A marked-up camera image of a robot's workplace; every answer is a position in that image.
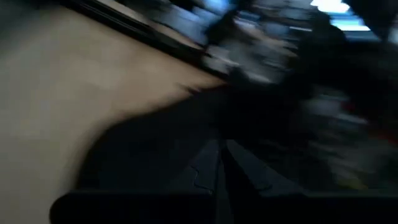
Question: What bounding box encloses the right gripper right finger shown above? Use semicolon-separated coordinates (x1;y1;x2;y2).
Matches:
226;140;305;200

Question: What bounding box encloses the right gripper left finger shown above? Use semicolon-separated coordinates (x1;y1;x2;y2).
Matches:
169;139;222;195

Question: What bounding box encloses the black backpack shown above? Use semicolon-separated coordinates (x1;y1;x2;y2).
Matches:
76;83;315;194

